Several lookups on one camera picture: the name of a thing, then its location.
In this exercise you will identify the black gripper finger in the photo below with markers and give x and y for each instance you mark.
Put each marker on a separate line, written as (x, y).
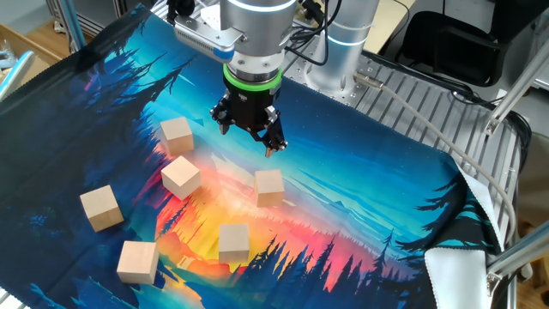
(223, 120)
(274, 139)

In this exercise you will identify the light wooden cube block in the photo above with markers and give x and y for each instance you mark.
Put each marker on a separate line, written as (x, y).
(100, 208)
(176, 133)
(180, 176)
(269, 187)
(233, 242)
(137, 262)

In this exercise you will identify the forest sunset printed cloth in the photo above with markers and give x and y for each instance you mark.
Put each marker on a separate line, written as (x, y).
(343, 171)

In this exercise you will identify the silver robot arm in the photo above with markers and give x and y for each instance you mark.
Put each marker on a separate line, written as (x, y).
(257, 26)

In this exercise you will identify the silver robot mounting plate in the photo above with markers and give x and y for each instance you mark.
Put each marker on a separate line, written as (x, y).
(362, 63)

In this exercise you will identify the beige desk top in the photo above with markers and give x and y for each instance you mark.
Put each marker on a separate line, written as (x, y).
(388, 21)

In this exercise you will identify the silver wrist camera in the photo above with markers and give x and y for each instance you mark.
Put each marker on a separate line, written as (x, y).
(201, 40)

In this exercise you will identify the brown cardboard box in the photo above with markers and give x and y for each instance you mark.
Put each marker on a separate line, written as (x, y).
(38, 47)

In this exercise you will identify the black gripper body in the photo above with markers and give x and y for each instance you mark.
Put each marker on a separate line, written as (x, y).
(251, 107)

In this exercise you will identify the aluminium frame post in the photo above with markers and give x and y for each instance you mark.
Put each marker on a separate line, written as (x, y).
(75, 26)
(17, 73)
(519, 253)
(514, 90)

